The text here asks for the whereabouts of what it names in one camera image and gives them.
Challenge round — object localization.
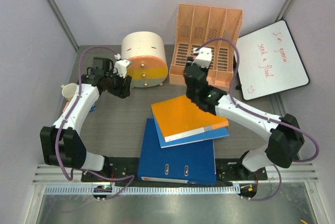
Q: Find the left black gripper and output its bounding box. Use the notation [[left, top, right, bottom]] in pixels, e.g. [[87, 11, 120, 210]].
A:
[[104, 69, 131, 98]]

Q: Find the yellow cabinet drawer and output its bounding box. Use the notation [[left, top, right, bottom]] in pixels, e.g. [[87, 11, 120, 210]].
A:
[[127, 67, 168, 80]]

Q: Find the orange folder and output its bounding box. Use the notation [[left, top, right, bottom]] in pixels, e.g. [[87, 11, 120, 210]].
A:
[[151, 95, 229, 143]]

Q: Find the white arched drawer cabinet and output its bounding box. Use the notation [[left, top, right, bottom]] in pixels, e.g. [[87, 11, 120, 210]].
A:
[[121, 31, 168, 72]]

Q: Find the orange desk file organizer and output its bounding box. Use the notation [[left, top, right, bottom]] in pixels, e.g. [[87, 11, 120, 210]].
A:
[[169, 4, 243, 91]]

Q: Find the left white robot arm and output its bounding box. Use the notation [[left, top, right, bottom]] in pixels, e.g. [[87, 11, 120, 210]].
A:
[[40, 73, 132, 182]]

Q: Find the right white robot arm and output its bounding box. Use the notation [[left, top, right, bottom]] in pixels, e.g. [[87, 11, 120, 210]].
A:
[[183, 57, 304, 180]]

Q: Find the small blue-label bottle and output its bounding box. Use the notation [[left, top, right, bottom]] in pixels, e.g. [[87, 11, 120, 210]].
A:
[[90, 105, 96, 112]]

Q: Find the light blue thin folder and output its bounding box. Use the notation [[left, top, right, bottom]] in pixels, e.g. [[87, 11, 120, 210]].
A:
[[153, 117, 230, 148]]

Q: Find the white dry-erase board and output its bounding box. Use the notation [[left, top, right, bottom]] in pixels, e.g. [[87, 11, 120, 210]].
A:
[[236, 20, 310, 100]]

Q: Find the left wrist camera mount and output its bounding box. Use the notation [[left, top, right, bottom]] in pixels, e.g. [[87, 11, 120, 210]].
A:
[[113, 53, 131, 79]]

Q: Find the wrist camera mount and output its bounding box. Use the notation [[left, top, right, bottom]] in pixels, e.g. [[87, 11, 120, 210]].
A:
[[113, 53, 131, 79], [192, 47, 213, 69]]

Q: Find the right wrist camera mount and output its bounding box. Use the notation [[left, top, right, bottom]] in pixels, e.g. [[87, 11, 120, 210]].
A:
[[192, 47, 213, 69]]

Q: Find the blue ring binder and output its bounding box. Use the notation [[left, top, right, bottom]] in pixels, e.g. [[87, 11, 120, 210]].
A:
[[137, 118, 217, 185]]

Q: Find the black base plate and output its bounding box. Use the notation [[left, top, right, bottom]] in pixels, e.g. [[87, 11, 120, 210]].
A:
[[80, 162, 268, 183]]

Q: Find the perforated cable tray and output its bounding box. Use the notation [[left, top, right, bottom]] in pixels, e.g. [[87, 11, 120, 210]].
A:
[[44, 184, 240, 196]]

